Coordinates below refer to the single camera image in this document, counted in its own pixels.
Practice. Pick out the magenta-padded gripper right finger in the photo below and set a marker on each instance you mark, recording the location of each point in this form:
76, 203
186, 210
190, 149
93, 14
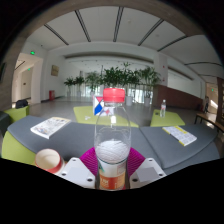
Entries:
146, 172

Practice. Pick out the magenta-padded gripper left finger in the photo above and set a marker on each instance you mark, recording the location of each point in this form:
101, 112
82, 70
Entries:
77, 172

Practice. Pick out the clear red-capped water bottle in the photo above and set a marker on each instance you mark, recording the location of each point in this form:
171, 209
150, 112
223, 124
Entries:
112, 150

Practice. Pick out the red and white mug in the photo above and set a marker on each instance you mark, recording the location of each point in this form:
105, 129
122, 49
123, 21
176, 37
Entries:
49, 160

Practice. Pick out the open magazine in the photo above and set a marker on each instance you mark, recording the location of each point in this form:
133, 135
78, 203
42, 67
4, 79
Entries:
50, 127

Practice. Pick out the small clear plastic bottle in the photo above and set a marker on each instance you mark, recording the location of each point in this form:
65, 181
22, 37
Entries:
163, 109

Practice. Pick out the white box with coloured triangles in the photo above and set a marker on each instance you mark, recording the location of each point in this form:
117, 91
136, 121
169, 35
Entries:
98, 106

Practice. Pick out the long wooden bench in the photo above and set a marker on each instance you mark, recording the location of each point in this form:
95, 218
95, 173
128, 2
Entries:
210, 120

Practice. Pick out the person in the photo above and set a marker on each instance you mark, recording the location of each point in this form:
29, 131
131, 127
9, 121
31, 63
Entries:
206, 104

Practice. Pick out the group of potted plants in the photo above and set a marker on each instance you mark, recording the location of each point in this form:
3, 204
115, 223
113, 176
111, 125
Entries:
115, 77

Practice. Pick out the wooden shelf unit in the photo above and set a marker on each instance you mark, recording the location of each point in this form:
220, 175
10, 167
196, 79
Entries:
220, 100

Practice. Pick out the green exit sign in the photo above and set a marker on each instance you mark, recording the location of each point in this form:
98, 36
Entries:
32, 52

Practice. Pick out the framed wall picture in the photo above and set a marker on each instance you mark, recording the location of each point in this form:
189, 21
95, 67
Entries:
55, 70

